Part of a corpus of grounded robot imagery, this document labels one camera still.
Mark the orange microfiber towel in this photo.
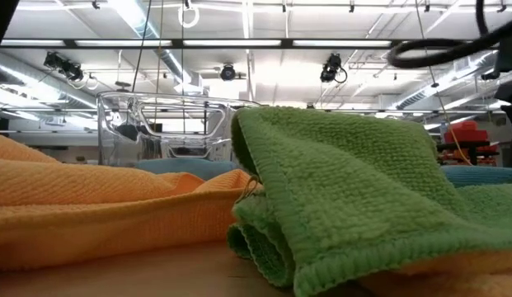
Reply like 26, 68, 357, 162
0, 131, 264, 271
358, 249, 512, 297

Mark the green microfiber towel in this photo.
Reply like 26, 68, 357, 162
226, 106, 512, 297

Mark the overhead light bar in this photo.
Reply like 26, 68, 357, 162
0, 38, 405, 51

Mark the ceiling air vent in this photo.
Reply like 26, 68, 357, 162
453, 55, 472, 73

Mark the white hanging ring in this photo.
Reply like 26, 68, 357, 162
176, 2, 201, 29

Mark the clear plastic bin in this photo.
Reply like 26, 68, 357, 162
96, 90, 264, 168

